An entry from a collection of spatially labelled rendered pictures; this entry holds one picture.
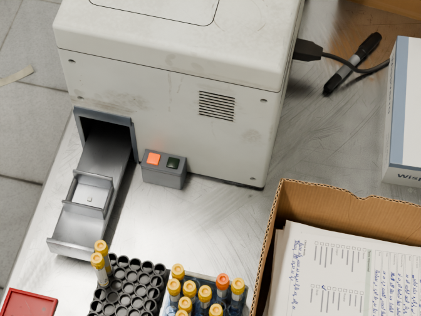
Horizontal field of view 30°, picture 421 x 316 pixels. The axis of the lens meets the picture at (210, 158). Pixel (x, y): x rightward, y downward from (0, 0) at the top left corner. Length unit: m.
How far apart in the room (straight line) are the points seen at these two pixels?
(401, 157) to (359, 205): 0.14
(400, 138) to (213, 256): 0.31
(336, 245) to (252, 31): 0.31
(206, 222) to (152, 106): 0.20
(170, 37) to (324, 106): 0.39
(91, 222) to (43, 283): 0.11
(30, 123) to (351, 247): 1.38
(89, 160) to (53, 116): 1.14
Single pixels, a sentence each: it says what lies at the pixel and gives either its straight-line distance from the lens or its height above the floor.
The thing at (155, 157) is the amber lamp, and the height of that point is 0.93.
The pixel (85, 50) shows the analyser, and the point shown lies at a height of 1.14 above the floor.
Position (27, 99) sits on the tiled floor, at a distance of 2.31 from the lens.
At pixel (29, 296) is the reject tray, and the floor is 0.88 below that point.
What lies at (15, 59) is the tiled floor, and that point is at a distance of 2.39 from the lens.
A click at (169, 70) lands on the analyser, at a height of 1.13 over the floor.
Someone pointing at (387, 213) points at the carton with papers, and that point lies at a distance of 1.02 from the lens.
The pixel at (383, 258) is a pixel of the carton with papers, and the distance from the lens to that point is 1.06.
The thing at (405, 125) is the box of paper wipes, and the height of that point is 0.93.
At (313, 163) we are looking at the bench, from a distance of 1.17.
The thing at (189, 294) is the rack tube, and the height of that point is 0.98.
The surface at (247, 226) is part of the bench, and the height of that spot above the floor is 0.88.
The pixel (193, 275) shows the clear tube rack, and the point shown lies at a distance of 1.01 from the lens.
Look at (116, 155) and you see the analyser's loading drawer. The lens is 1.12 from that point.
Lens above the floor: 1.90
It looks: 61 degrees down
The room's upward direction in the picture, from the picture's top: 2 degrees clockwise
